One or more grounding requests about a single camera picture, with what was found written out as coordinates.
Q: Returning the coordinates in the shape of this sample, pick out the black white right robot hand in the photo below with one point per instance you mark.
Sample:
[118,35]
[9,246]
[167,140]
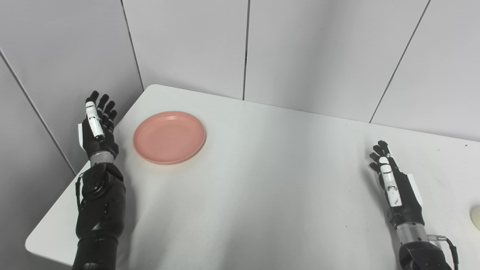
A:
[405,198]

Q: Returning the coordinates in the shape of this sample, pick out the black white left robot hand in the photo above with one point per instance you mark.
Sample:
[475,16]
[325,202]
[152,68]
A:
[99,137]

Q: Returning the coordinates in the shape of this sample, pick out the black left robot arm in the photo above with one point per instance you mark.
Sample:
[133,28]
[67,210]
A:
[99,210]

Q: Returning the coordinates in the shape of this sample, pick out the cream steamed bun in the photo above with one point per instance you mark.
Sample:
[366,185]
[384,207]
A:
[476,217]

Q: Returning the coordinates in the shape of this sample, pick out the pink round plate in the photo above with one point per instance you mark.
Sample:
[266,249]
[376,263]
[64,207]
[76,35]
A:
[168,138]

